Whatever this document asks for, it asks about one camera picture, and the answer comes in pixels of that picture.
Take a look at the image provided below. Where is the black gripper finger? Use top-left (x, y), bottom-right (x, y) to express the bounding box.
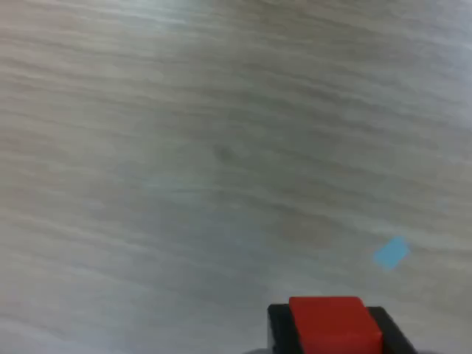
top-left (367, 305), bottom-right (420, 354)
top-left (267, 303), bottom-right (306, 354)

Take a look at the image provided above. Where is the red cube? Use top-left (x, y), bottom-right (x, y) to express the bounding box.
top-left (288, 296), bottom-right (384, 354)

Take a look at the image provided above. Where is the small pale blue tape mark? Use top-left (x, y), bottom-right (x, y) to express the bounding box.
top-left (372, 235), bottom-right (412, 272)

